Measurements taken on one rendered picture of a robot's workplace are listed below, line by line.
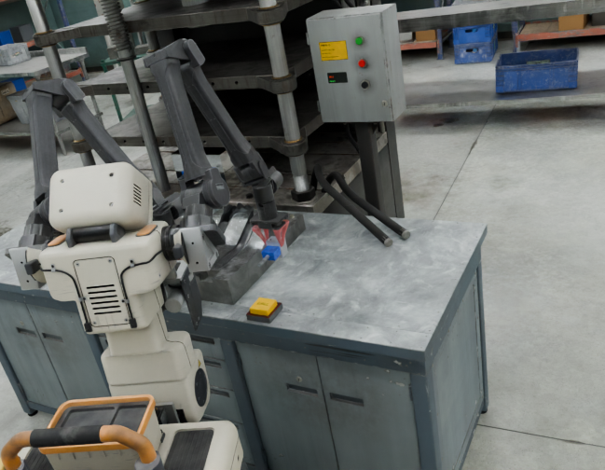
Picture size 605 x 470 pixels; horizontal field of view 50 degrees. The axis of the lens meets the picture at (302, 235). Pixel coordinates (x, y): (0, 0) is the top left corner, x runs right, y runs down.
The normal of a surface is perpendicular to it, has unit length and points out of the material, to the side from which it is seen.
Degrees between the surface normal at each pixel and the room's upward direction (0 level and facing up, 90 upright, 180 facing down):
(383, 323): 0
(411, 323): 0
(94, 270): 82
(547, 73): 93
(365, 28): 90
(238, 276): 90
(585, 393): 0
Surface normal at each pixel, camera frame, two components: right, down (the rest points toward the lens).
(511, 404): -0.16, -0.88
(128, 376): -0.11, 0.34
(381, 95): -0.44, 0.48
